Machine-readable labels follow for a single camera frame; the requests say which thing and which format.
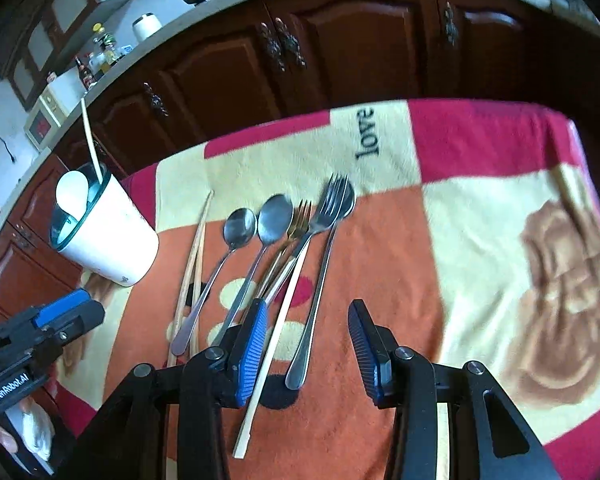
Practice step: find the wooden kitchen cabinet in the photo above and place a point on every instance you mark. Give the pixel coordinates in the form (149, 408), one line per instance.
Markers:
(180, 25)

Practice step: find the gold fork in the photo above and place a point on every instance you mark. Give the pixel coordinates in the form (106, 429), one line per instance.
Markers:
(297, 227)

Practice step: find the cream microwave oven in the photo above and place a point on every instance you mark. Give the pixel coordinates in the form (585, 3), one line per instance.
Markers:
(47, 120)

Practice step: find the dark wooden wall cabinets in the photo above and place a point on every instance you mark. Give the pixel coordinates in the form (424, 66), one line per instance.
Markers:
(55, 15)

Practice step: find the yellow-capped bottle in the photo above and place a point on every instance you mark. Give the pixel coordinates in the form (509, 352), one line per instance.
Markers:
(100, 42)

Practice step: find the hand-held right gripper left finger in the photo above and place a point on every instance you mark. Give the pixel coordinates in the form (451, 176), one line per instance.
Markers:
(252, 350)

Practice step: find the white cup with teal inside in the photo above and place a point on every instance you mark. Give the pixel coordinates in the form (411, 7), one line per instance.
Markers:
(115, 240)

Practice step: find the white jar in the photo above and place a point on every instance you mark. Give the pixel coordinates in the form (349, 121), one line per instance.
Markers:
(146, 27)

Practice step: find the wooden chopstick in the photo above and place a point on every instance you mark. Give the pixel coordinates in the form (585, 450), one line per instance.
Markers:
(181, 295)
(197, 290)

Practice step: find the pale chopstick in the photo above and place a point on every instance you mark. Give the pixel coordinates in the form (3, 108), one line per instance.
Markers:
(91, 145)

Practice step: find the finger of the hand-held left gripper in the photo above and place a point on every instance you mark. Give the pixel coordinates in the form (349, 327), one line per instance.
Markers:
(62, 306)
(82, 317)

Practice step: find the dark sauce bottle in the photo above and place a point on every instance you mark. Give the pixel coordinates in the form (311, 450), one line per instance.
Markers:
(85, 75)

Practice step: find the ivory chopstick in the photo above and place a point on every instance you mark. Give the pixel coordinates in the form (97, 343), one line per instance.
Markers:
(250, 410)

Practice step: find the person's left hand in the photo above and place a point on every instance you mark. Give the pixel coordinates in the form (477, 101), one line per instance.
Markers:
(35, 430)

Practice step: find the white plastic spoon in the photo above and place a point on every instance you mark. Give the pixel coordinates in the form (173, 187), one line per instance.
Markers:
(72, 190)

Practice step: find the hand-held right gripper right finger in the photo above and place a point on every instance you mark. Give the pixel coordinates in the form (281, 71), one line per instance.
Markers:
(365, 355)

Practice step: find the small silver spoon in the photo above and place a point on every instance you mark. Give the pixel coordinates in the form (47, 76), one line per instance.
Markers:
(240, 230)

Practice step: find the large silver spoon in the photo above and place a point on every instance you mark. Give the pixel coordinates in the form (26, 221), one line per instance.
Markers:
(275, 220)

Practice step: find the printed patchwork blanket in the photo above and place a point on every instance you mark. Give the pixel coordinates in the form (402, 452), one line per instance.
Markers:
(480, 240)

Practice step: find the dark wooden base cabinets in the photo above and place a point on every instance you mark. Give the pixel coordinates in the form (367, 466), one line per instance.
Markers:
(360, 50)

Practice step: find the silver fork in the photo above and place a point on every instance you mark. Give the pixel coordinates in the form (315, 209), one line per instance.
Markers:
(322, 220)

